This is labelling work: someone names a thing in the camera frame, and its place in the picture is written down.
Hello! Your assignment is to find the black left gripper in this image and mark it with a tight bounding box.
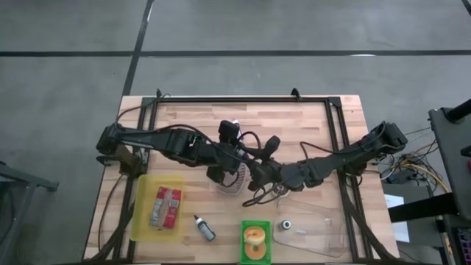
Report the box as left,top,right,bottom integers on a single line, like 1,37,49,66
206,142,247,185

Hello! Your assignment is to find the red snack packet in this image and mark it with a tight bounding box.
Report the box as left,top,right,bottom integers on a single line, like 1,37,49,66
149,185,183,230

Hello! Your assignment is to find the green plastic basket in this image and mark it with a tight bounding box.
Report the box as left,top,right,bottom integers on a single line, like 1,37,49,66
240,219,272,265

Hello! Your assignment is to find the clear plastic container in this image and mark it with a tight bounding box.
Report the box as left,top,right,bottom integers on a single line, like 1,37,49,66
272,197,349,258

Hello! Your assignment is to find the yellow plastic bin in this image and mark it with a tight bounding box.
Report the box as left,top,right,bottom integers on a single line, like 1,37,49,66
130,174,186,243

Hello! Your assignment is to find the white paper sheet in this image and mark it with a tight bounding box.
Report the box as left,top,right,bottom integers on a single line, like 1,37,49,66
383,194,410,244

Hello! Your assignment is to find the black crossbar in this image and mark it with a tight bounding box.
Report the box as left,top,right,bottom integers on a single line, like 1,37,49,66
388,191,459,224

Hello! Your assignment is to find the dark grey cart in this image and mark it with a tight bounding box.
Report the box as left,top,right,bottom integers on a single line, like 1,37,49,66
428,98,471,222

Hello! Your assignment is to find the grey metal stand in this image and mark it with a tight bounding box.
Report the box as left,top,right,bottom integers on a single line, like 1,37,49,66
0,160,60,265

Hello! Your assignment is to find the blue crate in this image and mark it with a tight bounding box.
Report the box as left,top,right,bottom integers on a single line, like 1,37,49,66
456,227,471,265

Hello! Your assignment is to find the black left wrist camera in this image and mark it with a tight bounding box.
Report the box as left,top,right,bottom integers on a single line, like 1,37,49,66
218,119,240,145

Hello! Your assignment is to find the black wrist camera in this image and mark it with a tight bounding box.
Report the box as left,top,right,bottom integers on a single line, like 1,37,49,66
265,135,282,158
218,119,240,145

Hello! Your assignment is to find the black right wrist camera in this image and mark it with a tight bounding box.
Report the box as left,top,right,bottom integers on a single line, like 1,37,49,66
265,135,282,158

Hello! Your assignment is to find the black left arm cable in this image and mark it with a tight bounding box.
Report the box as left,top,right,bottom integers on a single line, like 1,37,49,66
116,93,263,158

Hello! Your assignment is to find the black aluminium table frame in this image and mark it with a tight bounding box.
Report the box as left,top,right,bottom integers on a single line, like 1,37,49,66
112,94,372,264

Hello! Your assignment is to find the brown cable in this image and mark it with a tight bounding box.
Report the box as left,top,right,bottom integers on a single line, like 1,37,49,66
97,175,124,255

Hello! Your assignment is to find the tangled cable bundle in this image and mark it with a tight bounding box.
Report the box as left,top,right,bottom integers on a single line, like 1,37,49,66
375,127,452,194

